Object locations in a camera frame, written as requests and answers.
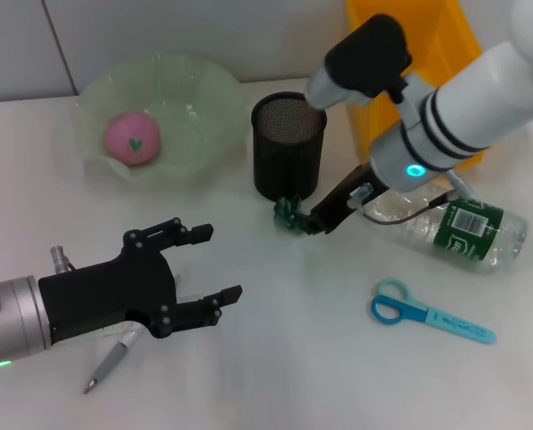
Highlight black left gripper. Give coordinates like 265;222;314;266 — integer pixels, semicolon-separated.
37;217;244;348

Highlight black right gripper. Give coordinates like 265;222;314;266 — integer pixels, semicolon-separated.
301;163;387;237

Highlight green plastic wrapper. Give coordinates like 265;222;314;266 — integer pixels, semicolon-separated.
272;193;308;235

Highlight pink peach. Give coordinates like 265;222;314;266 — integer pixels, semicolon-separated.
103;111;163;168

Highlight clear plastic water bottle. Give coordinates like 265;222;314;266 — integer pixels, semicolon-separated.
364;185;529;274

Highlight black mesh pen holder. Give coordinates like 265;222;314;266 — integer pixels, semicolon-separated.
250;90;329;203

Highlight grey mechanical pen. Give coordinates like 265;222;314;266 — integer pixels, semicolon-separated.
82;329;142;395

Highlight blue scissors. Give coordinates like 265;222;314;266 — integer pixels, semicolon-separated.
371;278;498;347

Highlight green glass fruit plate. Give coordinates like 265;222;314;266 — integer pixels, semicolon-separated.
72;53;248;193

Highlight yellow plastic bin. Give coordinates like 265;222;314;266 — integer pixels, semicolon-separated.
345;0;491;172

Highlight right gripper cable with plug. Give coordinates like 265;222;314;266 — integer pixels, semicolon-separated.
348;172;476;225

